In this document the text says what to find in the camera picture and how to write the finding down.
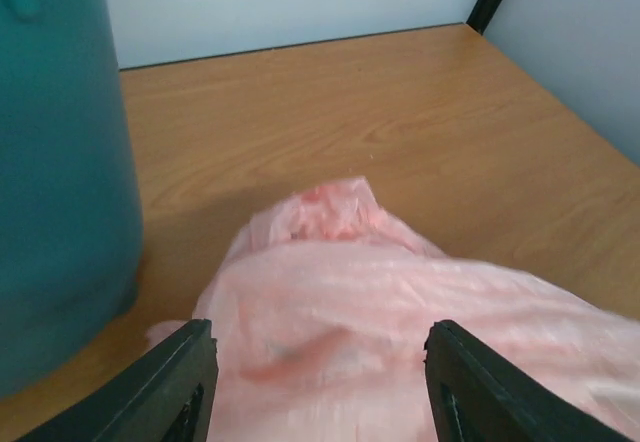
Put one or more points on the teal plastic trash bin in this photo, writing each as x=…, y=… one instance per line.
x=71, y=217

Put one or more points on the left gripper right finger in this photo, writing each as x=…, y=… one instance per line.
x=477, y=395

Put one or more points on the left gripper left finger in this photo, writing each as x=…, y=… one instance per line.
x=166, y=395

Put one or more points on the pink plastic trash bag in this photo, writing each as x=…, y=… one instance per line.
x=323, y=303

